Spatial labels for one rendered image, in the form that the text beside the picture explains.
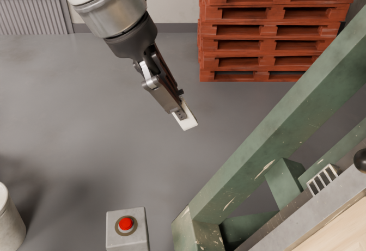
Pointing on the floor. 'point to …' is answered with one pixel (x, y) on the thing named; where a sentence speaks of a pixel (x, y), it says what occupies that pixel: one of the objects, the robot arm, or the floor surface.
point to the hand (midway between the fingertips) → (183, 113)
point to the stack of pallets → (268, 24)
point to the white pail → (10, 222)
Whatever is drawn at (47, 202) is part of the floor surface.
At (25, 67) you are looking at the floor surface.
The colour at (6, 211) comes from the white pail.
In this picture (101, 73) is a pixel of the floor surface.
